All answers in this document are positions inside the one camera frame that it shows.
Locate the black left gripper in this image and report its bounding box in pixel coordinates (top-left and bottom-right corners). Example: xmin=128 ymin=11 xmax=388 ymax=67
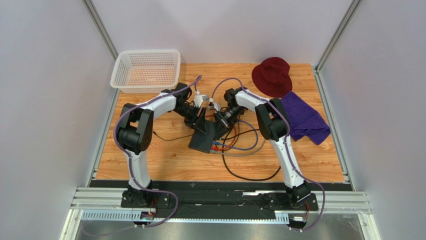
xmin=174 ymin=104 xmax=207 ymax=135

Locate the black network switch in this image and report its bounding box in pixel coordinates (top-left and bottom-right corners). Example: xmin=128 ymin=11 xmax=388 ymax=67
xmin=188 ymin=120 xmax=215 ymax=154

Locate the black power cable with plug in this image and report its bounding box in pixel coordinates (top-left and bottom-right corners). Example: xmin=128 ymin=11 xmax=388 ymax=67
xmin=153 ymin=130 xmax=195 ymax=143

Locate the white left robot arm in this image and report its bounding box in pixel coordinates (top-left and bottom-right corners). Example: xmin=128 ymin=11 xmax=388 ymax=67
xmin=113 ymin=83 xmax=208 ymax=199

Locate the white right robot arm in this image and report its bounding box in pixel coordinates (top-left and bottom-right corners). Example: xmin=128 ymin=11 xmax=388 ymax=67
xmin=213 ymin=87 xmax=311 ymax=206

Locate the dark red bucket hat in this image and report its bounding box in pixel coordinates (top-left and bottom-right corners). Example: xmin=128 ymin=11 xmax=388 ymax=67
xmin=251 ymin=57 xmax=293 ymax=98

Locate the white plastic basket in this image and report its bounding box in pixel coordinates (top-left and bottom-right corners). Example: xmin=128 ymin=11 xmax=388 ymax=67
xmin=110 ymin=49 xmax=181 ymax=94

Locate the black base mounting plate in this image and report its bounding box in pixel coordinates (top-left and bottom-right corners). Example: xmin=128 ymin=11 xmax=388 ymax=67
xmin=121 ymin=180 xmax=320 ymax=221

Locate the purple cloth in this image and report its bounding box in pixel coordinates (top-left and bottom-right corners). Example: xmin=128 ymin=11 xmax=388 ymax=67
xmin=280 ymin=91 xmax=331 ymax=145

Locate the black mains power cord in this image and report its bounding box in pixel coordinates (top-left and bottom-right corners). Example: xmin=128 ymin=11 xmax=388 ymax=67
xmin=221 ymin=133 xmax=282 ymax=182

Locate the blue ethernet cable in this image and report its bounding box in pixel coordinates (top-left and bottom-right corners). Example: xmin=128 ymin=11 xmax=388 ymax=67
xmin=212 ymin=119 xmax=260 ymax=151

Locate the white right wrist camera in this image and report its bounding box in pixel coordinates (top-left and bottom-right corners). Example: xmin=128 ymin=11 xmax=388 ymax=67
xmin=208 ymin=102 xmax=221 ymax=112

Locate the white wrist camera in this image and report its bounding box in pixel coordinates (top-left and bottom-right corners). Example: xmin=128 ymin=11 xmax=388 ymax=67
xmin=193 ymin=94 xmax=209 ymax=108
xmin=208 ymin=102 xmax=221 ymax=112

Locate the grey ethernet cable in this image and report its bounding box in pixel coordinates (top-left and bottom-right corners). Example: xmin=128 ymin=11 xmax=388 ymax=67
xmin=210 ymin=138 xmax=267 ymax=158

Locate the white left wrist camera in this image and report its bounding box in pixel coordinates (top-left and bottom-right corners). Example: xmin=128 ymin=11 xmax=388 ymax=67
xmin=193 ymin=94 xmax=209 ymax=108

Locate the black ethernet cable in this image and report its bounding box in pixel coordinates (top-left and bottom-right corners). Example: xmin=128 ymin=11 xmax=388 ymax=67
xmin=216 ymin=123 xmax=262 ymax=151

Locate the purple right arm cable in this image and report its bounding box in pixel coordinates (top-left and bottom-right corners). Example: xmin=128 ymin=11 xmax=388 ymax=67
xmin=210 ymin=77 xmax=326 ymax=232

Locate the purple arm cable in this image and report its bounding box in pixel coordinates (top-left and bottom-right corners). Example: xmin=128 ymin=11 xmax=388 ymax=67
xmin=210 ymin=77 xmax=326 ymax=232
xmin=113 ymin=74 xmax=203 ymax=229

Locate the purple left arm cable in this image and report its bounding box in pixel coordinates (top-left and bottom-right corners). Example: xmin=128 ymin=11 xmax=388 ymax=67
xmin=113 ymin=74 xmax=203 ymax=229

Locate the aluminium frame rail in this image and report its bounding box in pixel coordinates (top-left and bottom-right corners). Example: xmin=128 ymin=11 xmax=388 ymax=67
xmin=60 ymin=187 xmax=380 ymax=240

